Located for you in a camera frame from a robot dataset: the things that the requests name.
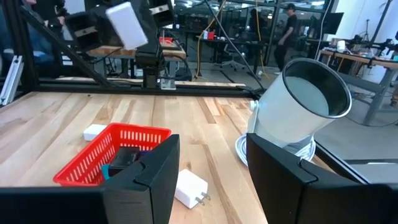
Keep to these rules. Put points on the teal power bank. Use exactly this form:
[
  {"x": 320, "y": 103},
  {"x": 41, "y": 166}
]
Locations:
[{"x": 105, "y": 172}]

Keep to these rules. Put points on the black background robot arm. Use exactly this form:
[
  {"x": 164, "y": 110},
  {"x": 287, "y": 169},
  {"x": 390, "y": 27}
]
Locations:
[{"x": 382, "y": 45}]

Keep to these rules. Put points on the white flat pronged wall charger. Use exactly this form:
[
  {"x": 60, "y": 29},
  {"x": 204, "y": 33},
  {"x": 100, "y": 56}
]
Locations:
[{"x": 189, "y": 186}]

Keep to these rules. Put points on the white cup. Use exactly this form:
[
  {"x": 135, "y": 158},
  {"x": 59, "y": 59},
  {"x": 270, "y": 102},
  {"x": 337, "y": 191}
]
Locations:
[{"x": 341, "y": 46}]

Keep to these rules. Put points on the black diagonal frame strut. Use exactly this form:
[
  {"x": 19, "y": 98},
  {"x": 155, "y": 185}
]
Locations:
[{"x": 63, "y": 45}]

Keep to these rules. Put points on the wooden desk grey legs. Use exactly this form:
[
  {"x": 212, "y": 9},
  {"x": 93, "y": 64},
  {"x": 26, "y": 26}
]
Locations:
[{"x": 357, "y": 59}]

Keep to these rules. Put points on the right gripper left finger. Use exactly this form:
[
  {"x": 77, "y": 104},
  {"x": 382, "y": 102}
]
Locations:
[{"x": 152, "y": 186}]

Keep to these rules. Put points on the silver aluminium extrusion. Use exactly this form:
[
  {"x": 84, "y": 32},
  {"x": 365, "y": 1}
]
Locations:
[{"x": 12, "y": 81}]

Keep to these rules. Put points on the white framed solar power bank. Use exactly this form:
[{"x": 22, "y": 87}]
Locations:
[{"x": 126, "y": 25}]

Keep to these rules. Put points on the person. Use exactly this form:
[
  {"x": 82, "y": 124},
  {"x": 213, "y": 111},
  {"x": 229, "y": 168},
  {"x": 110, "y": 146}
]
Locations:
[
  {"x": 40, "y": 46},
  {"x": 287, "y": 31}
]

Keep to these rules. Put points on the white rectangular USB charger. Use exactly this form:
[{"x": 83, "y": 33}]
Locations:
[{"x": 93, "y": 132}]

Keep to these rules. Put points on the small red bin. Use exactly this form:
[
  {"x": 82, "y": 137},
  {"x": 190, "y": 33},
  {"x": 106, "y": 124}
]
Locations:
[{"x": 166, "y": 40}]

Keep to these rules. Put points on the wooden background table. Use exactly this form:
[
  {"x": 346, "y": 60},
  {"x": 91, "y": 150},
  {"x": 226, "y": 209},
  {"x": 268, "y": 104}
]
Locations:
[{"x": 118, "y": 52}]

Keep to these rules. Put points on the black rig frame post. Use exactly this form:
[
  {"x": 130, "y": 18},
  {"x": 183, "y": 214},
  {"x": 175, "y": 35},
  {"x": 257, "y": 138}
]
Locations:
[{"x": 21, "y": 46}]

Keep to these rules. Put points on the black computer monitor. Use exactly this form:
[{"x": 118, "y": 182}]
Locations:
[{"x": 334, "y": 23}]

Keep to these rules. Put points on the black table side rail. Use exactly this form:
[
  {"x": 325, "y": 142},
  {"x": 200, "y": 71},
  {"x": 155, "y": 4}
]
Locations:
[{"x": 340, "y": 166}]

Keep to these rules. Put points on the red plastic basket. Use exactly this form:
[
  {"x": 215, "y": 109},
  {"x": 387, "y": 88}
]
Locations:
[{"x": 93, "y": 155}]

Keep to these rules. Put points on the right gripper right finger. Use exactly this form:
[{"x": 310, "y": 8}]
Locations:
[{"x": 286, "y": 193}]

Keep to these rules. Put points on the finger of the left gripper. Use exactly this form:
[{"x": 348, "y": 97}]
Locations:
[
  {"x": 90, "y": 31},
  {"x": 161, "y": 12}
]

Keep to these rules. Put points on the black table end rail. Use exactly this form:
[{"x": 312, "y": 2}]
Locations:
[{"x": 93, "y": 88}]

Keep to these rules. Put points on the black power bank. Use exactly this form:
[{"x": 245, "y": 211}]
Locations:
[{"x": 124, "y": 158}]

